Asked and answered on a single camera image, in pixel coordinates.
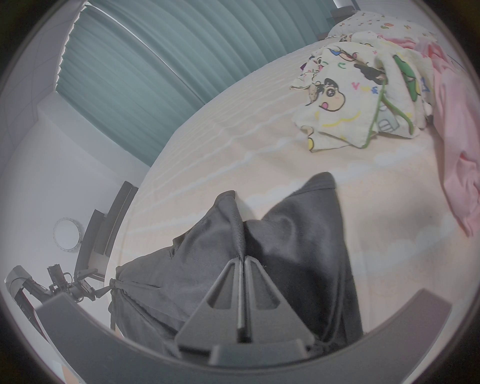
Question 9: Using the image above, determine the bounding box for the bed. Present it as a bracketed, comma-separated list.
[112, 11, 480, 338]

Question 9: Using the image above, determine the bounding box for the blue-green curtain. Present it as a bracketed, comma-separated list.
[55, 7, 207, 167]
[86, 0, 351, 104]

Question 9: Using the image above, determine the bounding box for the pink garment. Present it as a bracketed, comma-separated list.
[382, 35, 480, 237]

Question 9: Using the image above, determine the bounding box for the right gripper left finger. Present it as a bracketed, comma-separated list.
[174, 258, 242, 355]

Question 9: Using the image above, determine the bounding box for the white printed pyjama garment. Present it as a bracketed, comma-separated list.
[289, 32, 437, 152]

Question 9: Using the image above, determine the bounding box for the black T-shirt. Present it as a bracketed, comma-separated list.
[108, 172, 364, 359]

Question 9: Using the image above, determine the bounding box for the round white lamp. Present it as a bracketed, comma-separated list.
[52, 218, 82, 251]

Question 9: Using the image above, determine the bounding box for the white printed pillow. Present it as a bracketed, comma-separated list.
[326, 10, 437, 42]

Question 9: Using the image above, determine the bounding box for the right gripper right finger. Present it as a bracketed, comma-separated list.
[242, 256, 316, 351]

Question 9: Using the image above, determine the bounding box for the grey bedside table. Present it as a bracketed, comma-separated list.
[330, 0, 357, 19]

